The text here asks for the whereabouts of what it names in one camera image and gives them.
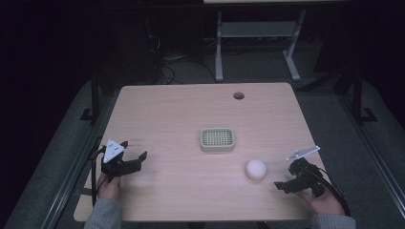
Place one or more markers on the white round soap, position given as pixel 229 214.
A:
pixel 256 169

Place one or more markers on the black metal stand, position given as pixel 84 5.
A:
pixel 94 98
pixel 358 95

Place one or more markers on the dark round table grommet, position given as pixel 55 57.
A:
pixel 238 95

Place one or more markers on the white metal table frame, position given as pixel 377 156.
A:
pixel 254 29

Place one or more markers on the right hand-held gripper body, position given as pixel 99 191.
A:
pixel 305 178

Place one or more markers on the person's left hand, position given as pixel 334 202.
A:
pixel 110 188

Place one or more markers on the grey metal floor rail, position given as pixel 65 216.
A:
pixel 375 156
pixel 73 168

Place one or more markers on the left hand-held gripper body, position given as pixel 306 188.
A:
pixel 118 165

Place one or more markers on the person's right hand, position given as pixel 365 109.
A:
pixel 324 203

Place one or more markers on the green mesh basket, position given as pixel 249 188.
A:
pixel 217 139

